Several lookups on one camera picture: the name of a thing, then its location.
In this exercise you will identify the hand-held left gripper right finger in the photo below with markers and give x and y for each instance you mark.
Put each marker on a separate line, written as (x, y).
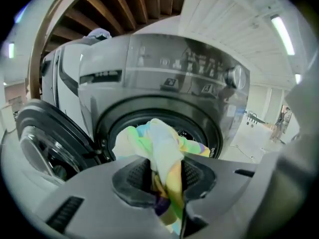
(224, 203)

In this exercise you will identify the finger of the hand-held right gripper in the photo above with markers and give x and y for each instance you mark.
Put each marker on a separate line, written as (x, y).
(296, 170)

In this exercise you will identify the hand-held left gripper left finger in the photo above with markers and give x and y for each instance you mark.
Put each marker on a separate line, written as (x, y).
(99, 208)

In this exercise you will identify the pastel tie-dye clothes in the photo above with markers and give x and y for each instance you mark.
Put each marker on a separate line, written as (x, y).
(164, 143)

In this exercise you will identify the dark grey washing machine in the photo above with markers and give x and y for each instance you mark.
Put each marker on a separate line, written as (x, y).
(162, 58)

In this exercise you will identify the white appliance with black marks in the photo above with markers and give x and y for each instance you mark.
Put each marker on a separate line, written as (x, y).
(249, 141)

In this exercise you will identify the long ceiling light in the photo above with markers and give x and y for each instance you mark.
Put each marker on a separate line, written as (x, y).
(282, 35)
(11, 50)
(298, 78)

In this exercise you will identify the white and grey laundry appliance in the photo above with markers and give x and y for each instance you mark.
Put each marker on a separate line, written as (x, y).
(67, 101)

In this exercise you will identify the bluish fabric bundle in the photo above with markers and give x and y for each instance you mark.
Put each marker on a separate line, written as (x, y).
(98, 34)

